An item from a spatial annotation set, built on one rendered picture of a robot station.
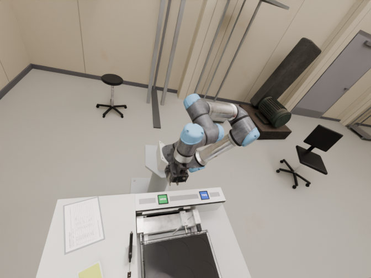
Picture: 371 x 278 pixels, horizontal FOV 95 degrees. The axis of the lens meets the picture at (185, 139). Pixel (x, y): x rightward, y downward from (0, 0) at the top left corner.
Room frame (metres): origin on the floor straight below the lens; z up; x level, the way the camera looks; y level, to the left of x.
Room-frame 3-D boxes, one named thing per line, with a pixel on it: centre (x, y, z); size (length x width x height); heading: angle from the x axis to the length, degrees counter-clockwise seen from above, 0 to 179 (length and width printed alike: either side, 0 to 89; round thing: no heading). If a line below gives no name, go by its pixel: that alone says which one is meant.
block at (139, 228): (0.34, 0.05, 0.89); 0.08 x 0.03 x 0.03; 29
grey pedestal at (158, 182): (0.96, 0.12, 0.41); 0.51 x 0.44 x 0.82; 25
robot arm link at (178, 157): (0.47, -0.02, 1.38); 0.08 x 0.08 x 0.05
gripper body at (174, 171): (0.47, -0.02, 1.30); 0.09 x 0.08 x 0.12; 29
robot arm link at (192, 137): (0.47, -0.02, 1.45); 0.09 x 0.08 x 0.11; 139
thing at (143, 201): (0.55, -0.12, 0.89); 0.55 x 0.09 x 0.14; 119
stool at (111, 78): (2.14, 1.31, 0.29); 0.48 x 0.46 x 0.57; 125
